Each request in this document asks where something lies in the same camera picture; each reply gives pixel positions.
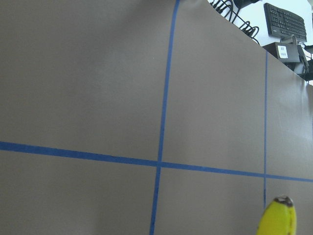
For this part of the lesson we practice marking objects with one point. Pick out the yellow banana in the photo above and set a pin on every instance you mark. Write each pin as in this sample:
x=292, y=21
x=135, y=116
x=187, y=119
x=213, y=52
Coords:
x=279, y=217

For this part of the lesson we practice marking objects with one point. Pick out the brown paper table cover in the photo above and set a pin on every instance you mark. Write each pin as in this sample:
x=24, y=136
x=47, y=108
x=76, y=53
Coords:
x=145, y=117

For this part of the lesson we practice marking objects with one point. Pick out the black keyboard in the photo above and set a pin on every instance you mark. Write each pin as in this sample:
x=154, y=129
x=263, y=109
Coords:
x=283, y=23

